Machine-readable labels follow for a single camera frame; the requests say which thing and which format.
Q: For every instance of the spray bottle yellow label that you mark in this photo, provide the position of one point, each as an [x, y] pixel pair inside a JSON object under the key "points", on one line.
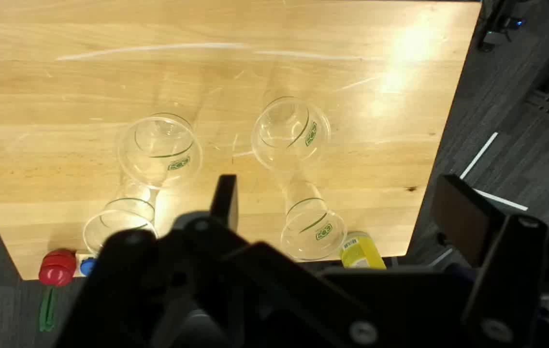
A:
{"points": [[362, 252]]}

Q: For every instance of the black device blue light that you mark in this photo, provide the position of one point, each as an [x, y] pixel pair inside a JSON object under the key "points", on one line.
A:
{"points": [[499, 27]]}

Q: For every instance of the white strip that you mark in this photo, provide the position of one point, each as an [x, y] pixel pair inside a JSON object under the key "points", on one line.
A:
{"points": [[480, 155], [499, 200]]}

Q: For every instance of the red apple toy green leaf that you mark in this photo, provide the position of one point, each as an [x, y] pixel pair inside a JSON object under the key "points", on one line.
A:
{"points": [[56, 267]]}

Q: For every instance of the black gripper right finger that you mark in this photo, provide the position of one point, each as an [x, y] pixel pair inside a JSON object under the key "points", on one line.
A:
{"points": [[464, 219]]}

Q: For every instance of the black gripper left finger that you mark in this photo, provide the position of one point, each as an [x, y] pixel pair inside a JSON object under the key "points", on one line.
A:
{"points": [[225, 200]]}

